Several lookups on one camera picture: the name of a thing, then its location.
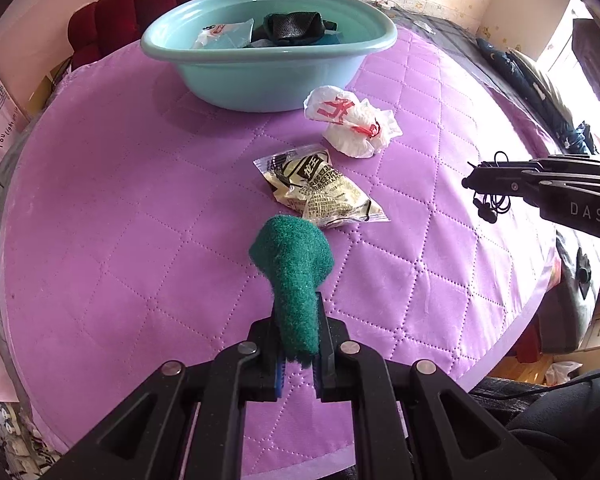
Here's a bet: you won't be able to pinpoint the black work glove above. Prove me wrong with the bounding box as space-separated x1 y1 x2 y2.
252 10 338 47

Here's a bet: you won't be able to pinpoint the dark plaid trousers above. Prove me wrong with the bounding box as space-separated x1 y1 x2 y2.
470 375 536 413

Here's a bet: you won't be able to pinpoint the purple quilted table cover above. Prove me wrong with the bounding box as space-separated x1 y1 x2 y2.
0 25 566 476

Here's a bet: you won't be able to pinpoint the beige pillow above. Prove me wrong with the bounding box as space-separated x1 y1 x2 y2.
510 50 581 126

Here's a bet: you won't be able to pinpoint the red velvet sofa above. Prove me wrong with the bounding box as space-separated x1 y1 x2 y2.
68 0 331 71

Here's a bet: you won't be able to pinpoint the dark jacket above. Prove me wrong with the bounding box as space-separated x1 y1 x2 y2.
505 372 600 480

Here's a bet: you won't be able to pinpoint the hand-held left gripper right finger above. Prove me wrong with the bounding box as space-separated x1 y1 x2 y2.
314 292 561 480

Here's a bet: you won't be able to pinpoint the beige clear packet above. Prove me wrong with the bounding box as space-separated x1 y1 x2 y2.
253 143 392 231

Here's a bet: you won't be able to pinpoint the dark cabinet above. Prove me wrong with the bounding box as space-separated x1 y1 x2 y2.
572 17 600 106

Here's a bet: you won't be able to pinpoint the white plastic bag red print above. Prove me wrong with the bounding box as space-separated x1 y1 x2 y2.
304 85 403 159

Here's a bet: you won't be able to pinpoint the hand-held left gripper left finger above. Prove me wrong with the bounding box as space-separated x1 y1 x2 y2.
40 317 286 480

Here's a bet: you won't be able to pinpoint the teal plastic basin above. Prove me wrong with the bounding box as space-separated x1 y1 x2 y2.
141 0 398 113

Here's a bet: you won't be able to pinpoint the white snack packet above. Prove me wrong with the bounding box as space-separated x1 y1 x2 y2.
190 19 255 50

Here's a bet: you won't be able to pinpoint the dark grey bed blanket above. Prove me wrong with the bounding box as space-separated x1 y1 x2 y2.
380 2 571 161

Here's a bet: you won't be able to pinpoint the cartoon printed cloth pile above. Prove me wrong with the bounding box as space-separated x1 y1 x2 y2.
0 400 48 466

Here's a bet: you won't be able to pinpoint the dark blue pillow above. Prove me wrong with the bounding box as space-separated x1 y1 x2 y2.
476 37 600 156

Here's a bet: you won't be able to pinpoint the brown cardboard box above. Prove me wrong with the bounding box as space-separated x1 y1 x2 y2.
30 60 73 111

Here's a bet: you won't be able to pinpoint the green scouring pad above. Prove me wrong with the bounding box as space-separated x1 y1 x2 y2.
248 215 336 362

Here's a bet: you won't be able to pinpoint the grey fabric bag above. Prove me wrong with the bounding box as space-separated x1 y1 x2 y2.
537 230 600 356

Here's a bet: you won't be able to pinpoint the black earphones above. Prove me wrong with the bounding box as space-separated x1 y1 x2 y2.
467 150 513 223

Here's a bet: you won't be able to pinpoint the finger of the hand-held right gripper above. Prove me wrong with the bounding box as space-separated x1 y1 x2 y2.
462 166 600 206
475 157 600 179

